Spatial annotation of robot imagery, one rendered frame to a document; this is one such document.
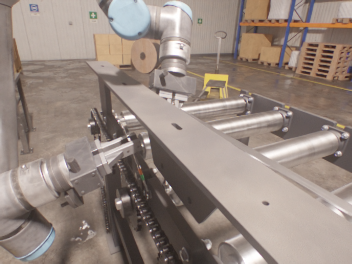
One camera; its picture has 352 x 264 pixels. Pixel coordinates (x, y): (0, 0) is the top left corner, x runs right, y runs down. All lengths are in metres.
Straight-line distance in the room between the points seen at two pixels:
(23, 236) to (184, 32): 0.62
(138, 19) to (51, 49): 10.03
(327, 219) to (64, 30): 10.45
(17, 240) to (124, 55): 7.60
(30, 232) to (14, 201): 0.10
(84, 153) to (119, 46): 7.51
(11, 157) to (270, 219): 0.58
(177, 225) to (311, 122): 1.00
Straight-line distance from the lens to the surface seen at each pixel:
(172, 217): 0.53
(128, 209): 0.66
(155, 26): 0.70
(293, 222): 0.23
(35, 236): 0.61
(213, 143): 0.33
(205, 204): 0.41
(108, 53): 7.94
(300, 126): 1.39
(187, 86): 0.67
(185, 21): 0.71
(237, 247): 0.53
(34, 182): 0.50
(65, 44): 10.55
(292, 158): 0.98
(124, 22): 0.56
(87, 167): 0.47
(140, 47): 7.24
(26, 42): 10.57
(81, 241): 1.79
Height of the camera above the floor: 1.32
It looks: 25 degrees down
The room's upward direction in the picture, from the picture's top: 2 degrees clockwise
